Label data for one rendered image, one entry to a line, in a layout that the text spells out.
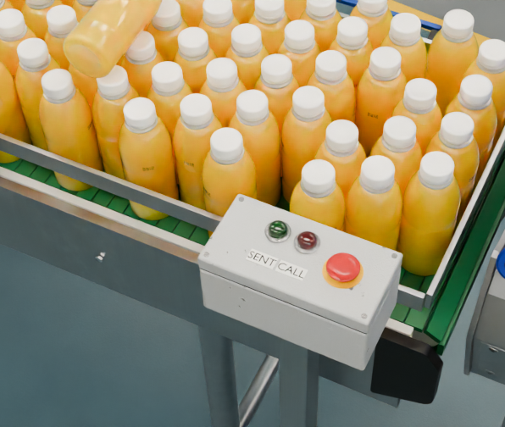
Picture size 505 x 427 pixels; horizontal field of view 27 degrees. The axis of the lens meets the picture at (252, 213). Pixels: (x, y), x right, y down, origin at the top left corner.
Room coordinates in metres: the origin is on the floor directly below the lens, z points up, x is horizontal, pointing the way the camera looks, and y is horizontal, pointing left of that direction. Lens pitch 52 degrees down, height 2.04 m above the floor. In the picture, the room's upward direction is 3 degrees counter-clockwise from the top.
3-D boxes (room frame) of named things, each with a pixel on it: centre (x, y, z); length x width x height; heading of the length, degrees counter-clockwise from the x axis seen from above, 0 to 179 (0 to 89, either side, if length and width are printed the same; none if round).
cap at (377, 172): (0.79, -0.15, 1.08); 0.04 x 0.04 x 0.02
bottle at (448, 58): (1.03, -0.28, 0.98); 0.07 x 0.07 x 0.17
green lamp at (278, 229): (0.69, -0.03, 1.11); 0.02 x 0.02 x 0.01
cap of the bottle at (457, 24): (1.03, -0.28, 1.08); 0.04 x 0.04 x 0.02
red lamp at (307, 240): (0.68, -0.06, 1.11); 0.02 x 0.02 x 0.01
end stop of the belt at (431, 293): (0.85, -0.30, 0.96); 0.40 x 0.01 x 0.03; 151
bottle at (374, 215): (0.79, -0.15, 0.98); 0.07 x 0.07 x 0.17
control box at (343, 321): (0.66, -0.05, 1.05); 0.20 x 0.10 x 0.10; 61
